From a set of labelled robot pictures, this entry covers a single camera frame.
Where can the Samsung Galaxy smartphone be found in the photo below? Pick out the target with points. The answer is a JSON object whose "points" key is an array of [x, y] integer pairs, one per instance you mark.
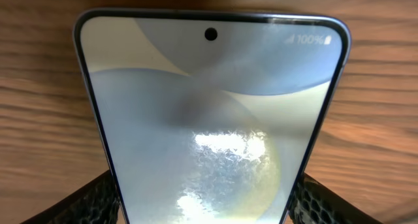
{"points": [[205, 116]]}

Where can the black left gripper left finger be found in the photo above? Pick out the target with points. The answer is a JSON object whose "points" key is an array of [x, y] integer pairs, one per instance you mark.
{"points": [[97, 202]]}

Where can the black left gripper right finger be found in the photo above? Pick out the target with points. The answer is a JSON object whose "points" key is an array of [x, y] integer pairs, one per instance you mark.
{"points": [[313, 203]]}

